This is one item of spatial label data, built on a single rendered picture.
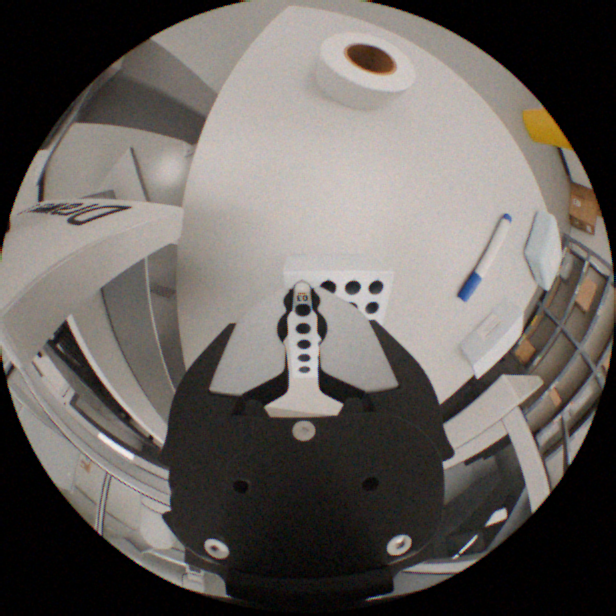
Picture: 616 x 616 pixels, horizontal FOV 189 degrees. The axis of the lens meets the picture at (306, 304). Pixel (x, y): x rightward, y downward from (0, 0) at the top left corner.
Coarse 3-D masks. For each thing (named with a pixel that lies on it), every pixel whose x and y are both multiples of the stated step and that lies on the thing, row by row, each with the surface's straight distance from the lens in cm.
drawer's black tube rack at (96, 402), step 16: (64, 336) 27; (48, 352) 30; (64, 352) 37; (80, 352) 25; (64, 368) 24; (80, 368) 33; (80, 384) 22; (96, 384) 31; (96, 400) 22; (112, 400) 35; (112, 416) 25; (128, 416) 26; (128, 432) 35; (160, 448) 36
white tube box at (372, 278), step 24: (288, 264) 14; (312, 264) 14; (336, 264) 14; (360, 264) 15; (384, 264) 16; (336, 288) 14; (360, 288) 15; (384, 288) 15; (312, 312) 15; (384, 312) 16; (288, 336) 17; (312, 336) 17; (312, 360) 19
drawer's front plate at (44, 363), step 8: (40, 352) 62; (40, 360) 60; (48, 360) 58; (40, 368) 59; (48, 368) 56; (48, 376) 55; (56, 376) 53; (56, 384) 52; (64, 384) 50; (64, 392) 51
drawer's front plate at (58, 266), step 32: (32, 224) 16; (64, 224) 12; (96, 224) 10; (128, 224) 9; (160, 224) 10; (32, 256) 9; (64, 256) 7; (96, 256) 8; (128, 256) 9; (0, 288) 8; (32, 288) 6; (64, 288) 7; (96, 288) 8; (0, 320) 7; (32, 320) 7; (64, 320) 7; (32, 352) 7
